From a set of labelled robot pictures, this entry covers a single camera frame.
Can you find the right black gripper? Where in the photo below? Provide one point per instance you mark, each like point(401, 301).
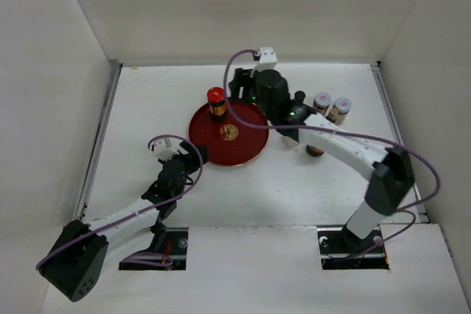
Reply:
point(242, 79)

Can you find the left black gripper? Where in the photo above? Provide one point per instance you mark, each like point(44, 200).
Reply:
point(191, 160)

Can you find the white-lid spice jar left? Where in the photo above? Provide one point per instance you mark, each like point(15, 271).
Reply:
point(322, 102)

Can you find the left aluminium table rail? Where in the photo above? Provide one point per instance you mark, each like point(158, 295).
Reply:
point(84, 192)

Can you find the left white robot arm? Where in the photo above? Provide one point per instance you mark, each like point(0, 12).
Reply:
point(83, 250)

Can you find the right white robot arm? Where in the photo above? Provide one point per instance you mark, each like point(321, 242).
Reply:
point(387, 169)

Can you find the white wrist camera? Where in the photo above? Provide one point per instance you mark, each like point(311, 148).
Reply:
point(265, 58)
point(162, 149)

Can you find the white-lid spice jar right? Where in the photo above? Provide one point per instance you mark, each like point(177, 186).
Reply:
point(343, 106)

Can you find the aluminium table rail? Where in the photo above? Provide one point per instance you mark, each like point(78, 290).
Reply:
point(414, 194)
point(84, 192)

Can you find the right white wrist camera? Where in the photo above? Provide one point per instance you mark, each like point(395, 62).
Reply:
point(265, 58)

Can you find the white-lid spice jar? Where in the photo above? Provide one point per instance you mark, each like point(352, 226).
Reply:
point(343, 106)
point(322, 102)

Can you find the round red lacquer tray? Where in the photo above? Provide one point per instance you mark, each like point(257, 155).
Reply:
point(229, 142)

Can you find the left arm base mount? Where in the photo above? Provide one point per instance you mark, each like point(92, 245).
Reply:
point(166, 252)

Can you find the right aluminium table rail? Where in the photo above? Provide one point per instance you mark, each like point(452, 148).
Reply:
point(414, 194)

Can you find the black-cap spice bottle rear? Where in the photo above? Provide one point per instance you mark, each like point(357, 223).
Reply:
point(299, 97)

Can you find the clear salt grinder black top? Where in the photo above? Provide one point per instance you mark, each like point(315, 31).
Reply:
point(290, 142)

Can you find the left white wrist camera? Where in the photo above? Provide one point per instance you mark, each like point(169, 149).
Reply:
point(162, 149)

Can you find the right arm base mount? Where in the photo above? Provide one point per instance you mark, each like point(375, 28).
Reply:
point(339, 252)

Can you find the yellow-label beige-cap spice bottle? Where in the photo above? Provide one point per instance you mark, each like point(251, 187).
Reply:
point(332, 115)

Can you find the red-lid dark sauce jar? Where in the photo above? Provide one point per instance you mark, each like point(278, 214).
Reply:
point(217, 106)

